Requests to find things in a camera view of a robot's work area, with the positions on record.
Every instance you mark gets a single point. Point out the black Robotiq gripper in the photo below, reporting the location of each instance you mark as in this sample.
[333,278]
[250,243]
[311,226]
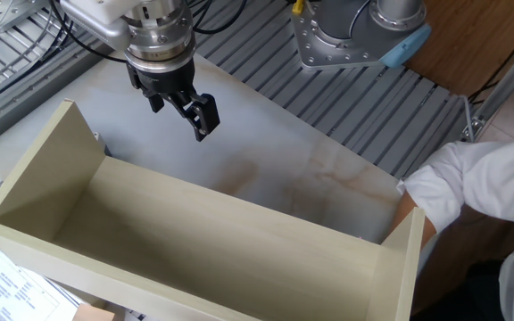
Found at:
[163,80]

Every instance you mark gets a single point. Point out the person right forearm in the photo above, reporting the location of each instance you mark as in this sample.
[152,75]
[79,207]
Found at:
[411,218]

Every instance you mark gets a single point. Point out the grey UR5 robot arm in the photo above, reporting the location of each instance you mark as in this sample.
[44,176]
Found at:
[328,22]

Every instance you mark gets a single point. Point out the light wooden shelf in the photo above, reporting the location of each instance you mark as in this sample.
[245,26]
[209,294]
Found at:
[194,249]

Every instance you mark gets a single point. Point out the glossy marble pattern board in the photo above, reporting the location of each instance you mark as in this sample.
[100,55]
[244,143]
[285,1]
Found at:
[261,147]

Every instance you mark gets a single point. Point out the yellow clip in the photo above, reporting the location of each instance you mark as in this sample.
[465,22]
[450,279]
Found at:
[298,5]

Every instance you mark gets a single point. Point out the silver perforated metal plate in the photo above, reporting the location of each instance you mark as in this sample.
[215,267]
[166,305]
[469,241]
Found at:
[2,13]

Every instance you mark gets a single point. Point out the light brown wooden block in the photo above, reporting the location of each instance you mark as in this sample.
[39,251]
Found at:
[92,313]

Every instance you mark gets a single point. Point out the printed paper stack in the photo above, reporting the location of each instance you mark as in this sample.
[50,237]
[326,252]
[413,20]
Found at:
[7,290]

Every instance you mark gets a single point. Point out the person in white shirt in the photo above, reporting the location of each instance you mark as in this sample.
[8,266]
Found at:
[484,178]

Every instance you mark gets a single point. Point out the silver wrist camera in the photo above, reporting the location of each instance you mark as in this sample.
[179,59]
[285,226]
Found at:
[101,31]

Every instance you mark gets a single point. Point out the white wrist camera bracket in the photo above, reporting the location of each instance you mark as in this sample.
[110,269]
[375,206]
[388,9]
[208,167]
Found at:
[96,9]

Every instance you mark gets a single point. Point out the grey aluminium edge rail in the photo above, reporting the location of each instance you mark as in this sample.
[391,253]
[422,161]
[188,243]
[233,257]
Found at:
[25,98]

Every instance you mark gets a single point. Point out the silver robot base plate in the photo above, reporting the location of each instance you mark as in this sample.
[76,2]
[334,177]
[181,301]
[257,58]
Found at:
[324,55]

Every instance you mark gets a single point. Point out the aluminium frame post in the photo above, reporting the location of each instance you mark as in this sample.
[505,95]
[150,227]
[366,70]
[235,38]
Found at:
[507,80]

